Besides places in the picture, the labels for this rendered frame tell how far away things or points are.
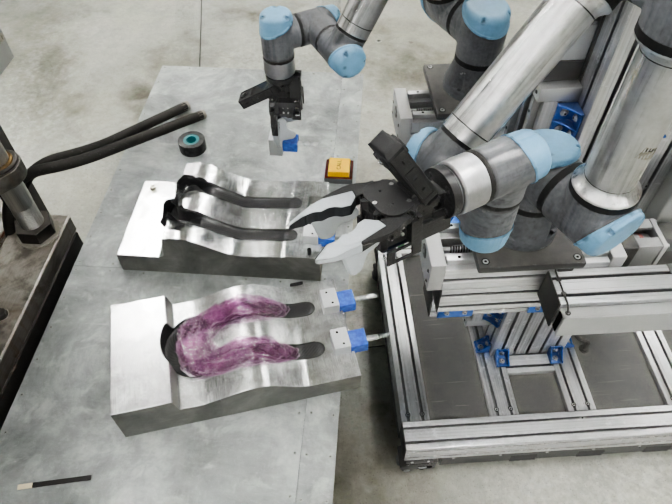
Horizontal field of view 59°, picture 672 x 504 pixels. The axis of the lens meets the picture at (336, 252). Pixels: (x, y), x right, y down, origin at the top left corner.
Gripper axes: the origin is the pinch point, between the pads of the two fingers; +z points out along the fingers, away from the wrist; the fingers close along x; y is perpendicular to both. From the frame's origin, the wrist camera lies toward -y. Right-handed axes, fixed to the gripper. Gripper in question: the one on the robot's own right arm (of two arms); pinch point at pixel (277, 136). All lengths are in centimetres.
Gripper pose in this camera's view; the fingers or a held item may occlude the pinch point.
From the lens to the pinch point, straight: 162.4
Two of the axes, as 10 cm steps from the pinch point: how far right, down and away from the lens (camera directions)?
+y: 10.0, 0.5, -0.5
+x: 0.7, -7.8, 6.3
